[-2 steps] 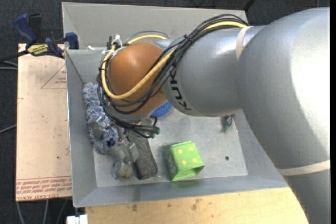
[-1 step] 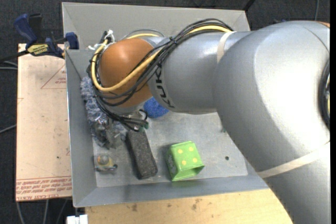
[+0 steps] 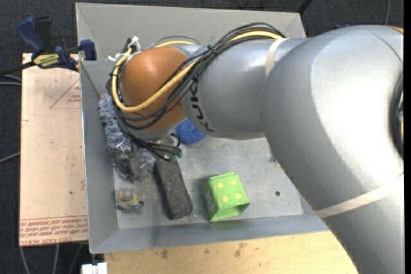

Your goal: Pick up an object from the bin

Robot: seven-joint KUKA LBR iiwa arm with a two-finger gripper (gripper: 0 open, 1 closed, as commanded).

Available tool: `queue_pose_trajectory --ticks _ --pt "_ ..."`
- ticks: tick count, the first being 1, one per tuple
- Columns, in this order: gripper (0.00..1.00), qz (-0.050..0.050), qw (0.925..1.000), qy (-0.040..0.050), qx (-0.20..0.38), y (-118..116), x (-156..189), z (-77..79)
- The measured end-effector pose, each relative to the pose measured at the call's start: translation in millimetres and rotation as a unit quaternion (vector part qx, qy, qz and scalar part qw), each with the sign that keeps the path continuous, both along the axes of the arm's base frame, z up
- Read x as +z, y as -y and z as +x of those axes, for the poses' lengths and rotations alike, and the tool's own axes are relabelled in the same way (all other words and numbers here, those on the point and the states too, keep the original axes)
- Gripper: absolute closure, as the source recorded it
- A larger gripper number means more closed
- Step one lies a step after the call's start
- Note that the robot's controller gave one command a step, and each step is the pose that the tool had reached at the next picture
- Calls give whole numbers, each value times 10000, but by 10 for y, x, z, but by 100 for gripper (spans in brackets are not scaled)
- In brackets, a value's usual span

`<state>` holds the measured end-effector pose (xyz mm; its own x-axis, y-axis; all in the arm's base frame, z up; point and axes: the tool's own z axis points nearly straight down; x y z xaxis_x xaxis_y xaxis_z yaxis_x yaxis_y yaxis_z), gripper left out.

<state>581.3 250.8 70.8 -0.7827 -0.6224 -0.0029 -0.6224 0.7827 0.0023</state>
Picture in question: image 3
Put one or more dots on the dark green flat block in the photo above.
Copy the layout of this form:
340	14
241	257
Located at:
173	189

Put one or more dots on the blue sponge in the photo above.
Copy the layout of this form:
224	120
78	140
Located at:
189	134

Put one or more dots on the brown cardboard board red print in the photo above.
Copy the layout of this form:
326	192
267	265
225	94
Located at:
51	144

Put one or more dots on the blue-grey knitted cloth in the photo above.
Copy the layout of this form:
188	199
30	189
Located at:
110	131

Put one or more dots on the small clear glass jar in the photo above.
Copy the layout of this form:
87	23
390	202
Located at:
128	199

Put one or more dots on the green dice cube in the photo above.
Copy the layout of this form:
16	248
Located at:
226	197

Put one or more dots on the pale grey metal gripper finger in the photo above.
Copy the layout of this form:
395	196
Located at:
123	164
138	167

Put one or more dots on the grey metal bin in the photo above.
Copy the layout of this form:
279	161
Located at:
250	163

